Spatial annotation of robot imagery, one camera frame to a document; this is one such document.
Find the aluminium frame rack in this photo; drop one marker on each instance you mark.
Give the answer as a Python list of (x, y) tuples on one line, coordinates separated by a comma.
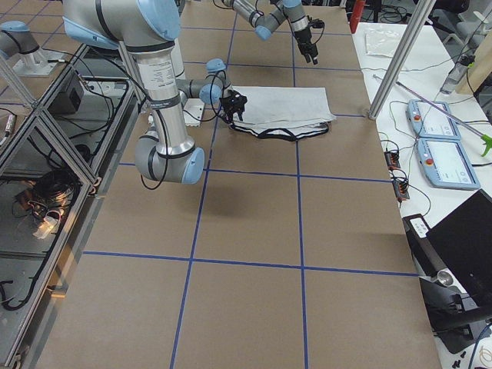
[(52, 167)]

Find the grey cartoon print t-shirt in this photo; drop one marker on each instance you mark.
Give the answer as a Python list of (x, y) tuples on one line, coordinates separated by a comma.
[(289, 114)]

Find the blue teach pendant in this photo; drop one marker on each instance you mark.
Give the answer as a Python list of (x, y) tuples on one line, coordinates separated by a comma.
[(428, 122), (446, 165)]

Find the upper blue teach pendant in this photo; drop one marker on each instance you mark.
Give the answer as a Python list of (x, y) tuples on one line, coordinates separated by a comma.
[(428, 122)]

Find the clear water bottle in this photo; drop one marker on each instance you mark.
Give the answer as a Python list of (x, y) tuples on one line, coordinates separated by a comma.
[(456, 74)]

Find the dark red tube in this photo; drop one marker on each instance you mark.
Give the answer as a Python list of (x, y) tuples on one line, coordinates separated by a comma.
[(356, 14)]

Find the lower blue teach pendant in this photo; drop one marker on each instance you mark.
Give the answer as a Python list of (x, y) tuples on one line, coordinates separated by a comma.
[(446, 165)]

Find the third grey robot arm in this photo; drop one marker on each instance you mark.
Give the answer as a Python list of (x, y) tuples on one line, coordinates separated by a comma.
[(17, 39)]

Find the metal reacher grabber tool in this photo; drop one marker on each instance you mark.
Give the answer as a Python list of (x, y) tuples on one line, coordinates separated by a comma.
[(486, 139)]

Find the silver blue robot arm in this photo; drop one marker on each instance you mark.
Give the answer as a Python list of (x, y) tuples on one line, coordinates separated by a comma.
[(292, 12), (148, 31)]

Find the clear plastic bag with paper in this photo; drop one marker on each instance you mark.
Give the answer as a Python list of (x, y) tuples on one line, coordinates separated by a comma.
[(382, 43)]

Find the aluminium frame post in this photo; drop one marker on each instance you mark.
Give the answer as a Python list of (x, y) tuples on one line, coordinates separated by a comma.
[(409, 37)]

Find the black laptop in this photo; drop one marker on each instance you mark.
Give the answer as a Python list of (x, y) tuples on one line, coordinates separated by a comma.
[(462, 240)]

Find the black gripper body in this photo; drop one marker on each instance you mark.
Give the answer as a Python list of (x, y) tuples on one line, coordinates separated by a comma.
[(304, 38), (232, 104)]

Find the small orange circuit board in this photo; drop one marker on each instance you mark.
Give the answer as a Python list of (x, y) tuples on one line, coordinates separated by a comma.
[(392, 159)]

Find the black camera tripod stand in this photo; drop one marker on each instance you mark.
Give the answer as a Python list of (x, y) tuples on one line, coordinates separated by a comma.
[(454, 316)]

